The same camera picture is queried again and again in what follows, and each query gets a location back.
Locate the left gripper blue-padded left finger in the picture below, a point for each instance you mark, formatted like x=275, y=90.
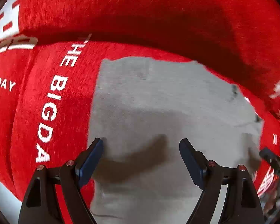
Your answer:
x=87, y=161

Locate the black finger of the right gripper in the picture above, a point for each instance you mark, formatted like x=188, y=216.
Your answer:
x=272, y=159

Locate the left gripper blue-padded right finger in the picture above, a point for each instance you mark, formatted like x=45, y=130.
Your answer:
x=195, y=162

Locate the grey knitted garment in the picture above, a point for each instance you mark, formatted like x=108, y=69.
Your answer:
x=142, y=108

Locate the red blanket with white lettering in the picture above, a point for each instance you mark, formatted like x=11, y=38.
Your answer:
x=50, y=55

